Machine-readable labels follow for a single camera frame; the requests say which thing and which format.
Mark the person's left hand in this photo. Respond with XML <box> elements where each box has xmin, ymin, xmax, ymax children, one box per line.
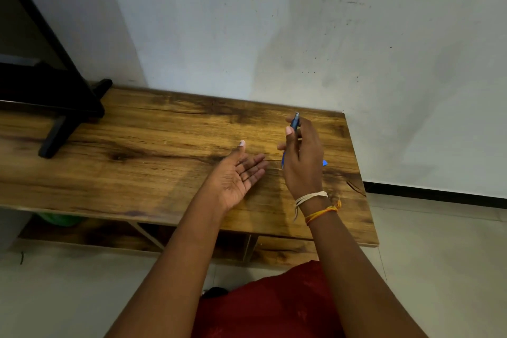
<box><xmin>205</xmin><ymin>140</ymin><xmax>271</xmax><ymax>214</ymax></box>

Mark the person's right hand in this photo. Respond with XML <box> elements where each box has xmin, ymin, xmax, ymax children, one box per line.
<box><xmin>276</xmin><ymin>115</ymin><xmax>329</xmax><ymax>201</ymax></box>

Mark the blue handheld tool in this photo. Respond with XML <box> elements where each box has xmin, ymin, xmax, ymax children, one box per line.
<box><xmin>281</xmin><ymin>112</ymin><xmax>329</xmax><ymax>170</ymax></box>

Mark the person's right forearm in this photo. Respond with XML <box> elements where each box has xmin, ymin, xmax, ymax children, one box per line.
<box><xmin>295</xmin><ymin>191</ymin><xmax>431</xmax><ymax>338</ymax></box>

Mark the person's left forearm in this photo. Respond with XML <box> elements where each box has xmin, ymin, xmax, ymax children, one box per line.
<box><xmin>104</xmin><ymin>190</ymin><xmax>229</xmax><ymax>338</ymax></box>

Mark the wooden console table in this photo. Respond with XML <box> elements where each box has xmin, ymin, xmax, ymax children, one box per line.
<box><xmin>0</xmin><ymin>86</ymin><xmax>380</xmax><ymax>268</ymax></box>

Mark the red garment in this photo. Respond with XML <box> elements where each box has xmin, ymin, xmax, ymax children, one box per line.
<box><xmin>192</xmin><ymin>260</ymin><xmax>346</xmax><ymax>338</ymax></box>

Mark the green object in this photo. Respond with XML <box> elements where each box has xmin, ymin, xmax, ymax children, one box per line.
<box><xmin>37</xmin><ymin>213</ymin><xmax>85</xmax><ymax>228</ymax></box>

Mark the black television with stand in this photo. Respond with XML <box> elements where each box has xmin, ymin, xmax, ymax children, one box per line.
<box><xmin>0</xmin><ymin>0</ymin><xmax>114</xmax><ymax>159</ymax></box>

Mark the white thread bracelet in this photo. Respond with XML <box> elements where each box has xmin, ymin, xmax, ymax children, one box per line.
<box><xmin>293</xmin><ymin>191</ymin><xmax>329</xmax><ymax>220</ymax></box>

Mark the orange thread bracelet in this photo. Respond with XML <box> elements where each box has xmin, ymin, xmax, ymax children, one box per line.
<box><xmin>304</xmin><ymin>199</ymin><xmax>342</xmax><ymax>227</ymax></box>

